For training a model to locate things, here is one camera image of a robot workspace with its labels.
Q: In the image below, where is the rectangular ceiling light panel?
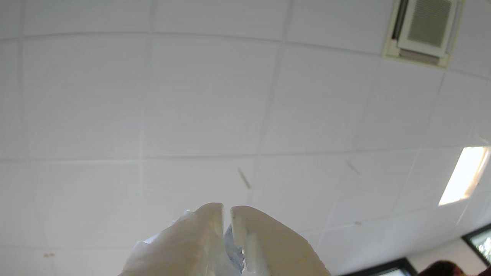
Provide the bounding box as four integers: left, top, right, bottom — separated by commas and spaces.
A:
438, 146, 491, 206

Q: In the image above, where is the blue whiteboard marker pen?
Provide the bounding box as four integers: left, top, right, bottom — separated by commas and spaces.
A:
224, 224, 246, 275

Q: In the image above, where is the ceiling air conditioner vent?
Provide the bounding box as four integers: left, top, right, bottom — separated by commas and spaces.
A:
382, 0, 465, 69

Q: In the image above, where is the person's dark red hair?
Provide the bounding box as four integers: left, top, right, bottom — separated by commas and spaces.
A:
418, 260, 468, 276

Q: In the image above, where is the dark framed window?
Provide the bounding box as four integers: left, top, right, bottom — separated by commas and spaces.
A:
461, 224, 491, 267
338, 258, 419, 276

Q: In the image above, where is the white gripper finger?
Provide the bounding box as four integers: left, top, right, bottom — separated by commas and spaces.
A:
119, 203, 238, 276
231, 205, 331, 276

